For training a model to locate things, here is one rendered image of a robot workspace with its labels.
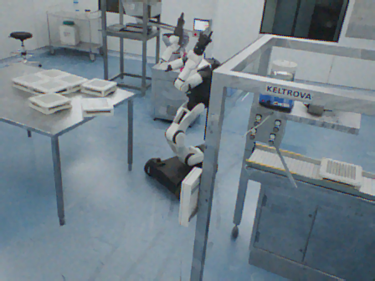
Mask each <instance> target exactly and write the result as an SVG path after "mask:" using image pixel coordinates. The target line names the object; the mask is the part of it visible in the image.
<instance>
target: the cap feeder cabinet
mask: <svg viewBox="0 0 375 281"><path fill-rule="evenodd" d="M180 73H181V72H180V69H176V70H173V71H172V72H164V71H163V70H161V69H160V64H159V63H158V64H156V65H155V66H154V67H153V66H152V98H151V115H152V116H153V117H154V119H153V120H156V117H157V118H160V119H164V120H175V118H176V115H177V111H178V110H179V108H181V107H182V105H183V104H184V102H187V101H188V100H189V98H188V97H187V94H190V91H189V92H187V94H184V93H182V91H181V90H178V89H177V88H176V87H175V86H174V85H173V81H174V79H175V78H177V79H178V75H179V74H180ZM200 114H201V113H199V114H197V115H196V118H195V119H194V120H193V121H192V122H190V125H192V124H193V122H194V121H195V120H196V119H197V118H198V116H200Z"/></svg>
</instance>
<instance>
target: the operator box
mask: <svg viewBox="0 0 375 281"><path fill-rule="evenodd" d="M201 177H202V169H201V168H197V167H194V168H193V170H192V171H190V173H189V174H188V175H187V176H186V177H185V179H184V180H183V181H182V190H181V197H180V206H179V213H178V224H179V225H182V226H184V227H188V225H189V224H190V222H191V221H192V220H193V218H194V217H195V215H196V213H197V212H198V195H199V189H200V183H201Z"/></svg>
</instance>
